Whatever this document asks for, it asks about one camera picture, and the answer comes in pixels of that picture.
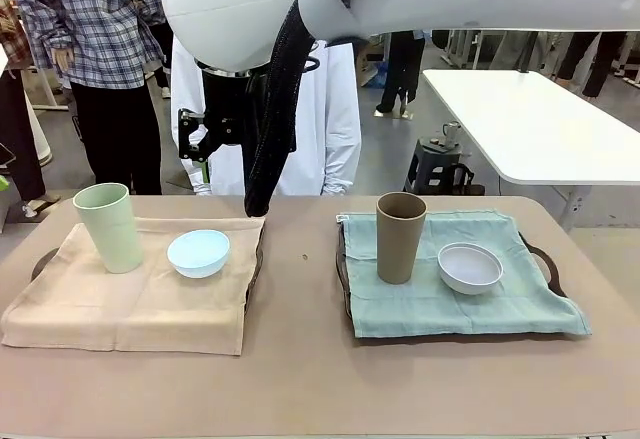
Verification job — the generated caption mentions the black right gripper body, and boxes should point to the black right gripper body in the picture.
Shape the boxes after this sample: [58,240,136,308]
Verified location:
[199,66,252,154]

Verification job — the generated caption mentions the light blue bowl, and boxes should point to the light blue bowl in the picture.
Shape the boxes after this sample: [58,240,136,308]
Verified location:
[166,229,232,279]

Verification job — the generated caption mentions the tall pale green cup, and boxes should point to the tall pale green cup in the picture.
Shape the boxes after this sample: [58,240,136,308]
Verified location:
[72,182,145,275]

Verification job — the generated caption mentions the beige cloth mat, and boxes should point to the beige cloth mat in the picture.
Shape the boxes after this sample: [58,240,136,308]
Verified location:
[0,216,266,358]

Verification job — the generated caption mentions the tall brown cup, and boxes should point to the tall brown cup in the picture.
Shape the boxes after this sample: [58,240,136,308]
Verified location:
[375,191,429,285]

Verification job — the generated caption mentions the teal cloth mat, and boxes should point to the teal cloth mat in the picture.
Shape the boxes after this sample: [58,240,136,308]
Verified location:
[337,210,593,339]

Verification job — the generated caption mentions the white bowl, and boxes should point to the white bowl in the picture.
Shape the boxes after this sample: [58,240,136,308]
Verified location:
[437,241,505,296]

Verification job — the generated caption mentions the person's left forearm white sleeve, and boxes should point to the person's left forearm white sleeve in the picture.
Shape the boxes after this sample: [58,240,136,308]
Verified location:
[322,148,361,196]

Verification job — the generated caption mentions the person's right forearm white sleeve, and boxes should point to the person's right forearm white sleeve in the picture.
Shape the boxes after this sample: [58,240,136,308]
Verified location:
[177,156,214,196]

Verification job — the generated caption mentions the person in white jacket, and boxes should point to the person in white jacket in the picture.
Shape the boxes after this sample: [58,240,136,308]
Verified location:
[169,33,362,198]

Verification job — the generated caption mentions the person in blue plaid shirt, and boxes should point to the person in blue plaid shirt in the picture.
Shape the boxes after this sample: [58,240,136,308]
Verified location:
[12,0,166,196]

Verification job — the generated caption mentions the white cylindrical stand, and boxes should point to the white cylindrical stand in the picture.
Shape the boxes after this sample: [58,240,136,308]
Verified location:
[22,101,54,168]

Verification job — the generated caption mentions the white desk with thin legs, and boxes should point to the white desk with thin legs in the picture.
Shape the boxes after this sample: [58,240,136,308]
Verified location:
[22,66,74,113]

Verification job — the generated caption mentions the black step stool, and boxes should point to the black step stool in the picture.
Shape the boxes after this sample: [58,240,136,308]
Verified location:
[402,138,464,195]

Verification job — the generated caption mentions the white background workbench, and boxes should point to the white background workbench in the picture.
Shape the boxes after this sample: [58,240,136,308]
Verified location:
[439,30,501,68]

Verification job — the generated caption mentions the large white table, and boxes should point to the large white table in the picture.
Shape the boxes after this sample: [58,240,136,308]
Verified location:
[421,68,640,233]

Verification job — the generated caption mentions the black pole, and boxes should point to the black pole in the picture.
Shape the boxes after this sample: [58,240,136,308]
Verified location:
[517,31,539,74]

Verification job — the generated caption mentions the black braided cable sleeve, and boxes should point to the black braided cable sleeve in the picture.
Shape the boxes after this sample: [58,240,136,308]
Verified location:
[243,3,321,219]

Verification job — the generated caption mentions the dark brown tray with handles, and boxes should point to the dark brown tray with handles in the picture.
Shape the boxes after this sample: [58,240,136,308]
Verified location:
[29,226,265,310]
[334,221,569,345]

